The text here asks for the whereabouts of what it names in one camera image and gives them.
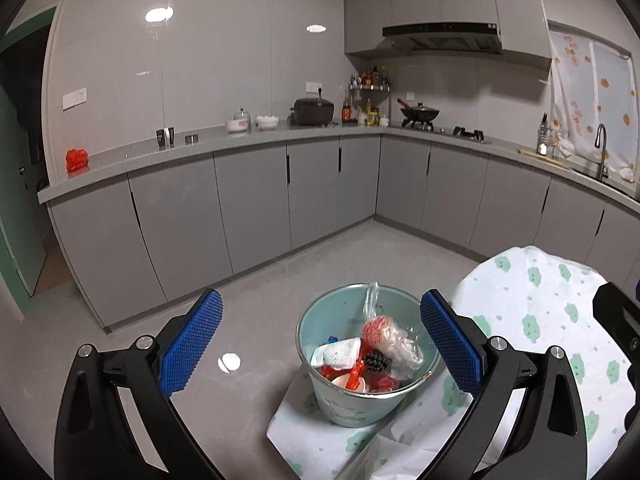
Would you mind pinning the black mesh net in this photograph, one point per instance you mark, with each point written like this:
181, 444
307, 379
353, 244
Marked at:
375, 361

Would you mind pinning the white light switch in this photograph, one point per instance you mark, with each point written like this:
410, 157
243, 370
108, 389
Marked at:
74, 99

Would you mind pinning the black rice cooker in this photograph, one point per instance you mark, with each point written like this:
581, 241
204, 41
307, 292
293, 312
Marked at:
312, 110

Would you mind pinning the red bag on counter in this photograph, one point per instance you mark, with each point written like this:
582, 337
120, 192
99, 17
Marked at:
77, 161

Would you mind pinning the dark sauce bottle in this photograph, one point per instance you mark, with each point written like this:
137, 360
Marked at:
345, 112

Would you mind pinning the wooden cutting board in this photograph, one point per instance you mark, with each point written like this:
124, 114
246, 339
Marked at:
542, 159

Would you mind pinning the black wok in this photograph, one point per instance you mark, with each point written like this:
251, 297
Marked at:
420, 111

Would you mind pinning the dark kitchen faucet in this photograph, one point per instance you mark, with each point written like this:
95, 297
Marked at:
601, 155

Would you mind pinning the grey kitchen counter cabinets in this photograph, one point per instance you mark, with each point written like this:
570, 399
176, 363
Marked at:
250, 200

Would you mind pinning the teal metal bin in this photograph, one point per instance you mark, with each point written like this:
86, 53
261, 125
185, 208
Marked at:
345, 405

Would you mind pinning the red mesh net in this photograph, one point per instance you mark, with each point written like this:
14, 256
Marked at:
357, 372

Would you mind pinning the white wall socket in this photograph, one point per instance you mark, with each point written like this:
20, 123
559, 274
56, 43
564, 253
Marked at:
313, 86

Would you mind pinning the gas stove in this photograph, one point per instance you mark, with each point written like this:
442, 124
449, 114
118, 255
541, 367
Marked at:
450, 131

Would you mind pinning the metal knife rack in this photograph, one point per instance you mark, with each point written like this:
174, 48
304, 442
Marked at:
547, 137

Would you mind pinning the corner spice rack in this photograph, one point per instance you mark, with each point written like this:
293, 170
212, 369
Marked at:
370, 95

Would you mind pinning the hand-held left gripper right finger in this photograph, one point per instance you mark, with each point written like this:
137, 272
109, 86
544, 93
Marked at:
450, 345

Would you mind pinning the white wrapper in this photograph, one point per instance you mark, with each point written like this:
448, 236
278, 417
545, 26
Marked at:
337, 352

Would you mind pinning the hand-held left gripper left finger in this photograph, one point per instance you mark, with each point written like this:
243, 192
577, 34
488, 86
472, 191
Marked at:
192, 345

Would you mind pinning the counter pop-up socket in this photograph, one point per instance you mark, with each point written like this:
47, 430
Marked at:
165, 138

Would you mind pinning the clear plastic bag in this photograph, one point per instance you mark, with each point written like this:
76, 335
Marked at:
395, 340

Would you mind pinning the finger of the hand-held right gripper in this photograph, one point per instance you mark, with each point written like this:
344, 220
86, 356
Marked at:
612, 310

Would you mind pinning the black range hood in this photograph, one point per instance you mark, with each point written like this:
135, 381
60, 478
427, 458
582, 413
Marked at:
442, 35

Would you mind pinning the lidded patterned bowl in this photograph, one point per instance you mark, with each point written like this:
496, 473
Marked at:
238, 124

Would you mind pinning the white cloth by sink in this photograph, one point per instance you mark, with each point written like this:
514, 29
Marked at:
626, 173

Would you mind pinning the white bowl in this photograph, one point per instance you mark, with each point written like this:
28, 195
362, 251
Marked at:
267, 122

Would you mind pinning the orange print window curtain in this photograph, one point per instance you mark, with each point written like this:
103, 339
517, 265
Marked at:
590, 95

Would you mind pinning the green door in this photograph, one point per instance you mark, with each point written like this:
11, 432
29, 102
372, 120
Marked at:
17, 185

